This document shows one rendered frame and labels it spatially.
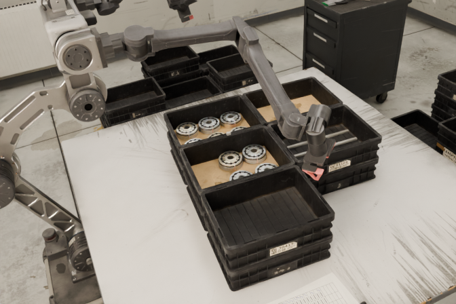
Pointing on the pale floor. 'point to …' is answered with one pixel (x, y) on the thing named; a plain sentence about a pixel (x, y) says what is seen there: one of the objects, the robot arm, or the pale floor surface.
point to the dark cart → (356, 39)
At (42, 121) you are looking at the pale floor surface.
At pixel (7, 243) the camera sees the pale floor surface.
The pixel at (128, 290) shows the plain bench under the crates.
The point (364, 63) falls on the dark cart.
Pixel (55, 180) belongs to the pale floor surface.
